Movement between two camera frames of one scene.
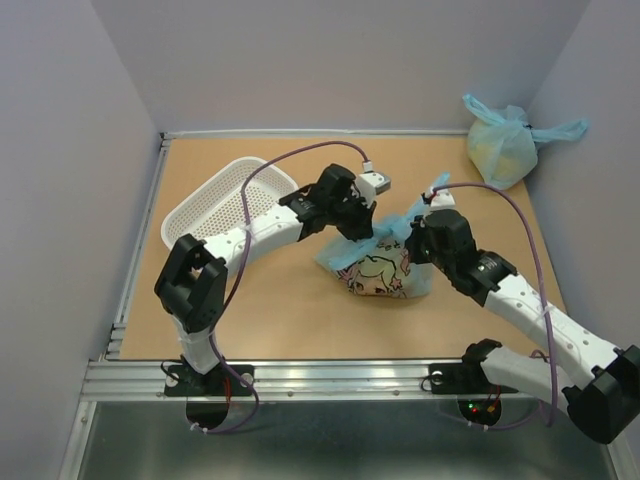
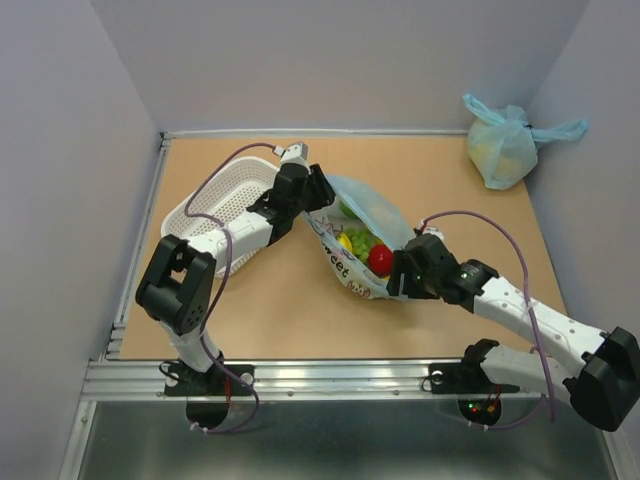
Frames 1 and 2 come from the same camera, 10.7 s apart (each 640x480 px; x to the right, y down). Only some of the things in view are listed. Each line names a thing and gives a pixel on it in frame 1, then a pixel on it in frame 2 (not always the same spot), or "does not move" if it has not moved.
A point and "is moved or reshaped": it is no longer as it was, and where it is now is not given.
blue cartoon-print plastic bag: (379, 265) is moved or reshaped
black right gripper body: (421, 249) → (415, 284)
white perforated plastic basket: (217, 205) does not move
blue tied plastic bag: (504, 148) does not move
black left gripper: (362, 227) → (324, 193)
